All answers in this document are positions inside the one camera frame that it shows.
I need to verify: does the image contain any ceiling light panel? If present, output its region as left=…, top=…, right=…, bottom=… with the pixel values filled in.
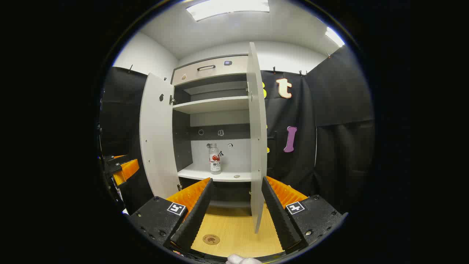
left=186, top=0, right=270, bottom=21
left=325, top=27, right=345, bottom=47

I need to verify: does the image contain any grey wooden cabinet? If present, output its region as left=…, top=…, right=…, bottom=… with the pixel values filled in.
left=171, top=54, right=257, bottom=209

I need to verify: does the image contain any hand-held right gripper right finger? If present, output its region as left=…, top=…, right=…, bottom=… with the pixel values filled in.
left=261, top=176, right=348, bottom=253

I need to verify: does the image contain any grey cabinet door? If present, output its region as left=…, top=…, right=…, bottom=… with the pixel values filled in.
left=246, top=42, right=268, bottom=234
left=139, top=72, right=180, bottom=200

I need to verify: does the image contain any grey cabinet drawer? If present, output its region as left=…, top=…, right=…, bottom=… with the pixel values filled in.
left=172, top=55, right=250, bottom=85

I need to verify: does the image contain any clear bottle with red label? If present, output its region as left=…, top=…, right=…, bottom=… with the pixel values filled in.
left=208, top=143, right=222, bottom=174

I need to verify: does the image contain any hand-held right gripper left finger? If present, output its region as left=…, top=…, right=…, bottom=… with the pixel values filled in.
left=128, top=178, right=215, bottom=253

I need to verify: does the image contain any black backdrop cloth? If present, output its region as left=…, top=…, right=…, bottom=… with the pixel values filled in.
left=99, top=46, right=375, bottom=215

